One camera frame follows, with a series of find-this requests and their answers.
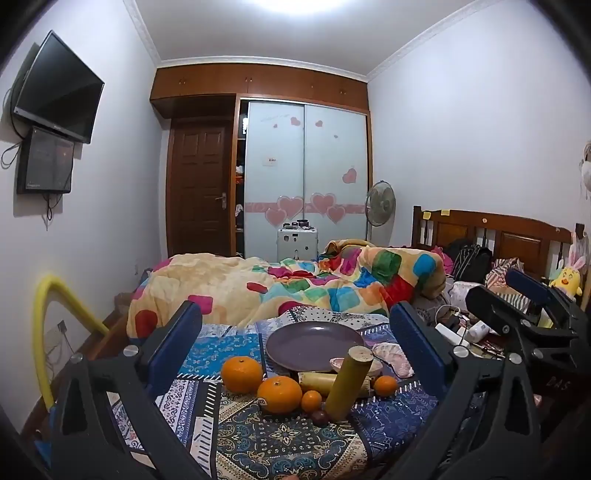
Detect clothes on wardrobe shelves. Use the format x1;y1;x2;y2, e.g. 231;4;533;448
233;115;247;232

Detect wooden bed frame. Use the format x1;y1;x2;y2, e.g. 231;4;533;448
69;295;141;370

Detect large orange with sticker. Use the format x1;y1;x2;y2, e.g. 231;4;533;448
257;376;302;414

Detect thick sugarcane piece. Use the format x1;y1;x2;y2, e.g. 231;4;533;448
324;346;374;422

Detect brown wooden door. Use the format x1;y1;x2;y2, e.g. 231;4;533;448
167;117;232;257

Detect wooden wardrobe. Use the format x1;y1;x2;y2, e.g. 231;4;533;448
150;65;373;259

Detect pink plush toy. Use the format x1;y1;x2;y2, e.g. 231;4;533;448
372;342;414;379

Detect blue patterned bedsheet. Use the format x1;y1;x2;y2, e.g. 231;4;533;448
106;307;462;480

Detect yellow foam tube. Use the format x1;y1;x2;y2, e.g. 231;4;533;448
32;273;110;411

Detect standing fan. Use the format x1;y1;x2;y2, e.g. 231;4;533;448
365;181;397;243

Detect pink dish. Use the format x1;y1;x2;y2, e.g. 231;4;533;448
330;356;384;377

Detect blue plastic item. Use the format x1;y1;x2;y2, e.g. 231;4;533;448
36;406;63;469

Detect yellow chick plush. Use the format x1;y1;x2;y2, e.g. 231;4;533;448
549;265;583;299

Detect white hanging item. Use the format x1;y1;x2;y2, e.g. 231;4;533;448
579;143;591;199

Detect wooden headboard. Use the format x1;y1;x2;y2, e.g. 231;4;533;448
412;205;576;283

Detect white sliding wardrobe door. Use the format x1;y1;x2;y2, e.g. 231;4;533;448
245;102;306;260
303;104;369;245

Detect striped pink bag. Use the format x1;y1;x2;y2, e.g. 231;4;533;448
485;258;528;289

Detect pink-eared bunny plush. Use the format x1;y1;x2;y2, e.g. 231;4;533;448
568;233;591;272

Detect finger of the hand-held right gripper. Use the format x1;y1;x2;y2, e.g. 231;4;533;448
465;285;575;367
505;269;591;334

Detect thin sugarcane piece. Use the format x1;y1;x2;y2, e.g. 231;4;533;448
298;371;372;398

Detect pink heart stickers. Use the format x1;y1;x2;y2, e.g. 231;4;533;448
245;115;358;225

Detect white power strip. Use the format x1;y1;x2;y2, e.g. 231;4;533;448
434;322;468;345

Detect large plain orange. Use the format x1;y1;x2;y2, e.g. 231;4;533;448
221;356;264;394

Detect colourful patchwork blanket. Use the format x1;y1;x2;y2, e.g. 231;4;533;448
127;239;447;340

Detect pink white patterned pillow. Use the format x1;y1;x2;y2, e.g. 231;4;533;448
445;281;485;308

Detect black wall cable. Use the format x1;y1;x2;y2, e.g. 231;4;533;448
43;191;62;232
0;88;24;170

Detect black backpack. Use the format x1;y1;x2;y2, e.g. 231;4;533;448
450;244;494;283

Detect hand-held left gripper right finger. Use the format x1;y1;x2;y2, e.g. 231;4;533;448
376;302;555;480

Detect purple plate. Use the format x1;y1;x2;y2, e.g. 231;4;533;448
265;322;365;373

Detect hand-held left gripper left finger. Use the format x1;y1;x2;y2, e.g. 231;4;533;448
50;301;218;480

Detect silver hard case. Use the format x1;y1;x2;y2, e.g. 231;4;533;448
277;227;319;262

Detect small black wall monitor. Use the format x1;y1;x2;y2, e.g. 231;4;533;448
17;127;75;195

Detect wall-mounted black television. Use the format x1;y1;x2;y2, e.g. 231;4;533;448
11;30;105;144

